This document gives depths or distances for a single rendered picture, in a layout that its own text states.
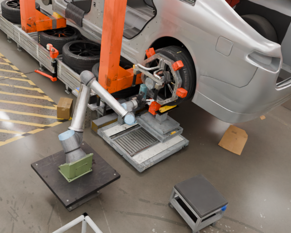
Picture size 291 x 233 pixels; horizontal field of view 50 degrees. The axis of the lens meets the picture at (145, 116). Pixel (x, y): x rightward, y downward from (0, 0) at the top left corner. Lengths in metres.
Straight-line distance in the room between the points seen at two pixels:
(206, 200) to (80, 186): 1.15
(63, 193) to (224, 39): 1.99
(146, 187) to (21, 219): 1.24
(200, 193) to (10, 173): 1.90
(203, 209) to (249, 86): 1.19
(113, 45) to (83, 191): 1.54
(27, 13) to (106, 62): 1.90
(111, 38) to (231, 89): 1.33
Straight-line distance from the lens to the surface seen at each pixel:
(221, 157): 4.05
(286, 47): 4.73
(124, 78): 3.79
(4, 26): 6.13
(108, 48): 3.45
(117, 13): 3.33
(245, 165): 4.11
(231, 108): 3.21
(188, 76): 3.38
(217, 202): 3.05
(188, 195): 3.00
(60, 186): 2.96
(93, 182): 2.98
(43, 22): 5.23
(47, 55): 4.92
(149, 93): 3.68
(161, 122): 3.91
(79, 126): 3.09
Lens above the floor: 2.53
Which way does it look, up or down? 35 degrees down
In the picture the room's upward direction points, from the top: 11 degrees clockwise
